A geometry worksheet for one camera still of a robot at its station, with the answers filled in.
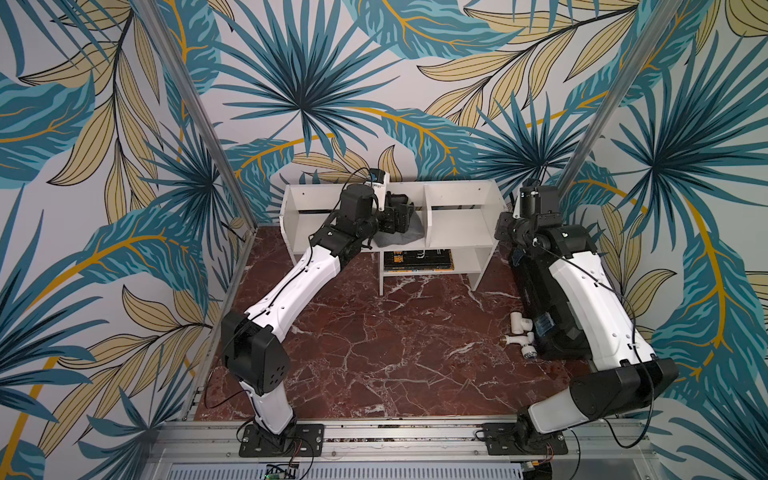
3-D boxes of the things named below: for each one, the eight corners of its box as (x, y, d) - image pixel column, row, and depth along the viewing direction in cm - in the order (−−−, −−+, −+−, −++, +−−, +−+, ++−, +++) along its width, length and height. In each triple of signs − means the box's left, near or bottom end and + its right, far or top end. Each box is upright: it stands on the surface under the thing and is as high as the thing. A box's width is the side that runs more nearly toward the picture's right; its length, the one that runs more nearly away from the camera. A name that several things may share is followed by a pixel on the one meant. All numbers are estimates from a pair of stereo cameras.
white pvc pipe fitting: (498, 343, 92) (502, 339, 90) (509, 313, 99) (513, 309, 96) (532, 360, 89) (536, 357, 86) (541, 328, 95) (545, 324, 93)
